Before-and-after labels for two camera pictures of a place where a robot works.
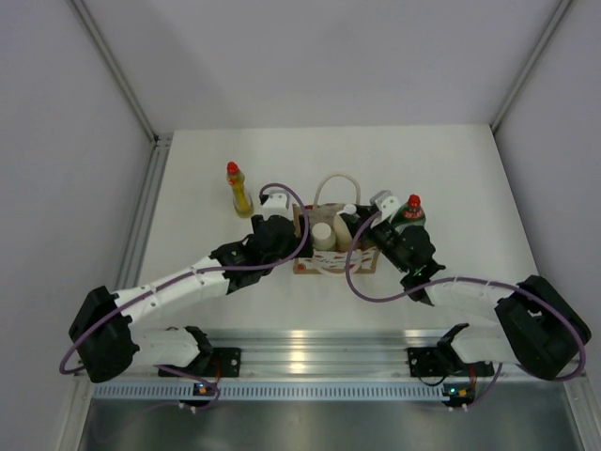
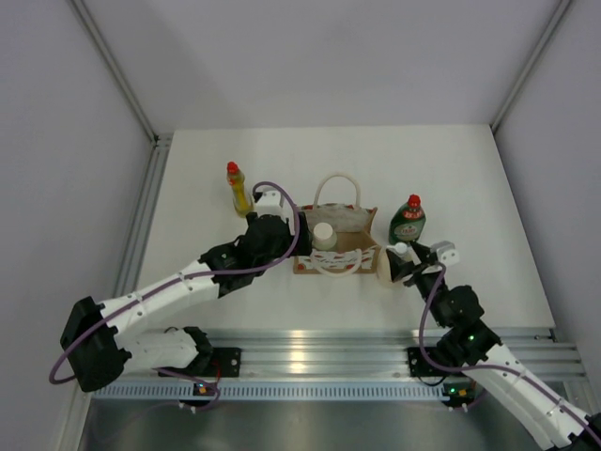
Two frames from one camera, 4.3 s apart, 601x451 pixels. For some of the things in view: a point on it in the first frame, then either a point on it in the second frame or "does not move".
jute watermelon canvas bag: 361,259 does not move
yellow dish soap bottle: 242,199 does not move
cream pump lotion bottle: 342,233 → 400,250
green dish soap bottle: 410,214 does not move
